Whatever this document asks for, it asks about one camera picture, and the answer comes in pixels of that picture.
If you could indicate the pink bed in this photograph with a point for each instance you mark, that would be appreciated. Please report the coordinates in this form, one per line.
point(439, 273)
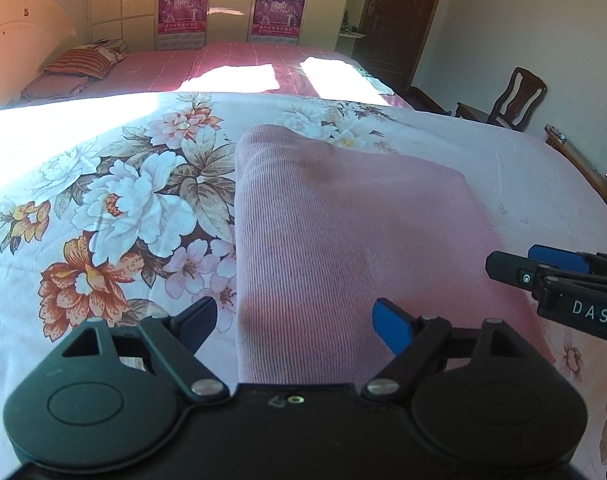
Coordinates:
point(233, 65)

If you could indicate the wooden furniture piece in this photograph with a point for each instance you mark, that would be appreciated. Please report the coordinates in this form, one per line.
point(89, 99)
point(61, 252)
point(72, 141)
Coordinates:
point(578, 160)

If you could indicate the folded pink blanket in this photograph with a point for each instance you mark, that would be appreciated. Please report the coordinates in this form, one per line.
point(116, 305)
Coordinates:
point(53, 87)

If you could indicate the white corner shelf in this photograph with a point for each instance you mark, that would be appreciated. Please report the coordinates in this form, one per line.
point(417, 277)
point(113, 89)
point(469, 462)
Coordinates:
point(356, 10)

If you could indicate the floral bed sheet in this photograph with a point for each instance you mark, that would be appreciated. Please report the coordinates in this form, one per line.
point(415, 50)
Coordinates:
point(133, 200)

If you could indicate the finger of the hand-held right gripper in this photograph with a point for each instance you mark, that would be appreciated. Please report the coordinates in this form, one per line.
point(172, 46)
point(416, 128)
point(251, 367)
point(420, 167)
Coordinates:
point(508, 267)
point(558, 259)

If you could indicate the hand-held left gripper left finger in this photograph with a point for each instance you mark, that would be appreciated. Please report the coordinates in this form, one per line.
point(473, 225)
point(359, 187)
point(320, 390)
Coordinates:
point(201, 320)

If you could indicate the cream wooden headboard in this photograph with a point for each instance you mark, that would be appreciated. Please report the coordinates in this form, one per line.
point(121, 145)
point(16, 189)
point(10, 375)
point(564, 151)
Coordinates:
point(18, 30)

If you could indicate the dark wooden door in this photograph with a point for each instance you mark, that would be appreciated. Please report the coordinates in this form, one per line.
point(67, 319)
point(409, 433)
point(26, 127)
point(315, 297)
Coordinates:
point(393, 20)

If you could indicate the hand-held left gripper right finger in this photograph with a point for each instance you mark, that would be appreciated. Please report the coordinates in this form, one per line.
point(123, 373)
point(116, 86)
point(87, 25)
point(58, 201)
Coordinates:
point(391, 325)

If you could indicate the dark wooden chair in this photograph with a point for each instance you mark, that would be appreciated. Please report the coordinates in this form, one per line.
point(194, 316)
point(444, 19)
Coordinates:
point(516, 97)

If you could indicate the small white cloth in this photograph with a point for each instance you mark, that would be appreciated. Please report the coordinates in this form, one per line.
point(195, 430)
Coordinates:
point(378, 82)

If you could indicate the cream wardrobe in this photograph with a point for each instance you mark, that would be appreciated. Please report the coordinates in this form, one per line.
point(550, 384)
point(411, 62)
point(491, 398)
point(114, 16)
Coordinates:
point(233, 0)

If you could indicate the pink knit sweater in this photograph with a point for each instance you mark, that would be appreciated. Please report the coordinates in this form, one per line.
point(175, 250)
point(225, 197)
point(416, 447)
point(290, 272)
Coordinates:
point(323, 240)

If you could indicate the striped pillow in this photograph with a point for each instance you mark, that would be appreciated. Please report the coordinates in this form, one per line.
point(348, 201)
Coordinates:
point(83, 60)

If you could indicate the pink wall poster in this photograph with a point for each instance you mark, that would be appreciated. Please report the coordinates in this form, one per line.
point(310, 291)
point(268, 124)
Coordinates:
point(183, 10)
point(278, 12)

